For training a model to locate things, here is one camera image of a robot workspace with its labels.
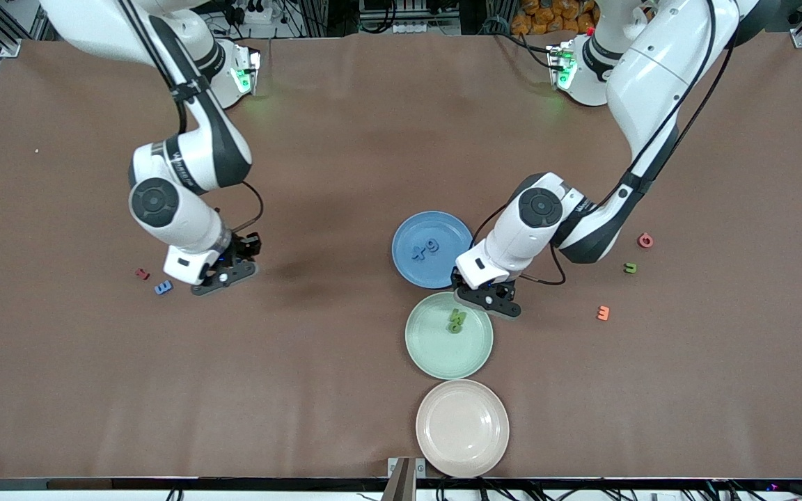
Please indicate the blue foam letter m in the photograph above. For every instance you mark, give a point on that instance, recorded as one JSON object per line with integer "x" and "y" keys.
{"x": 163, "y": 287}

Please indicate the green foam letter N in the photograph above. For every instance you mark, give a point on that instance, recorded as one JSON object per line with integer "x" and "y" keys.
{"x": 458, "y": 317}

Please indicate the blue foam digit nine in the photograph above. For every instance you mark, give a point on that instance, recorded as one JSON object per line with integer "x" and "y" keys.
{"x": 431, "y": 245}

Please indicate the green foam digit six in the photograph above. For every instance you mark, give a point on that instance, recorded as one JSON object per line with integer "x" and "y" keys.
{"x": 454, "y": 328}

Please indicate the blue foam letter x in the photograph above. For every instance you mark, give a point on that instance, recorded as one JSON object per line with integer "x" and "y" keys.
{"x": 417, "y": 252}

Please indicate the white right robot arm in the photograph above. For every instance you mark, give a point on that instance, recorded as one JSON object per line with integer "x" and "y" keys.
{"x": 95, "y": 28}

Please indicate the blue plate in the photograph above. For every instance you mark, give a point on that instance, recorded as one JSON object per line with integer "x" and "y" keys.
{"x": 436, "y": 271}

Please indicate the green plate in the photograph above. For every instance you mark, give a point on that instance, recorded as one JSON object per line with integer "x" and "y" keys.
{"x": 436, "y": 348}

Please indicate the orange foam letter E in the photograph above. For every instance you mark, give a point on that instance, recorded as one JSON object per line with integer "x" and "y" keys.
{"x": 603, "y": 313}

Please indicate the beige pink plate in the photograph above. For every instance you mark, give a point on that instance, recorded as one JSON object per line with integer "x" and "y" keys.
{"x": 462, "y": 428}

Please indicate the red foam letter G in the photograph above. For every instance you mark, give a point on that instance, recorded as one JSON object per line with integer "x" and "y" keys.
{"x": 640, "y": 241}

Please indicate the white power strip with plugs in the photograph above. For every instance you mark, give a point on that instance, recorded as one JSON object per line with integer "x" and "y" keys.
{"x": 255, "y": 10}

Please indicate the long white power strip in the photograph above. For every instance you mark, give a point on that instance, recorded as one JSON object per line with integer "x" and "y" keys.
{"x": 411, "y": 28}

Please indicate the orange mesh bag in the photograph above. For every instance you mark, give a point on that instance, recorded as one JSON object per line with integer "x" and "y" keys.
{"x": 547, "y": 14}

